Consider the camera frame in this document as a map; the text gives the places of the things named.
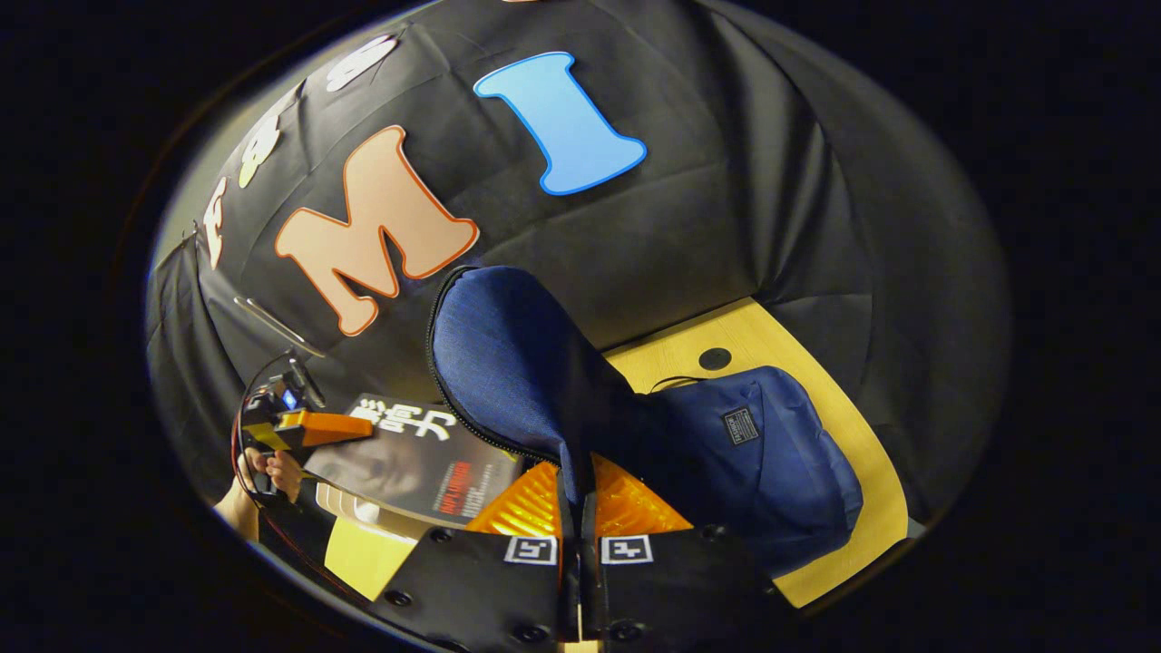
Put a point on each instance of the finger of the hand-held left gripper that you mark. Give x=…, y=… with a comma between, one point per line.
x=317, y=426

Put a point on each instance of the black book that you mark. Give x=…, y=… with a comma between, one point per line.
x=417, y=462

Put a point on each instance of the blue schoolbag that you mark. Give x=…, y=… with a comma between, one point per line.
x=526, y=363

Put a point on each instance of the white bookshelf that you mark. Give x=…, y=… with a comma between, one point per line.
x=363, y=508

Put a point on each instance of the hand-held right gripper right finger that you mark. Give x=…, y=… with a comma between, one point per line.
x=671, y=589

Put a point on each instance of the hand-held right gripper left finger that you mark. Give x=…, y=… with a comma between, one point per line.
x=490, y=589

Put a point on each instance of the black backdrop cloth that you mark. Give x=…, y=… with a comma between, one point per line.
x=771, y=181

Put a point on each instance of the black table grommet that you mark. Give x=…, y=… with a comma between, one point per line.
x=715, y=358

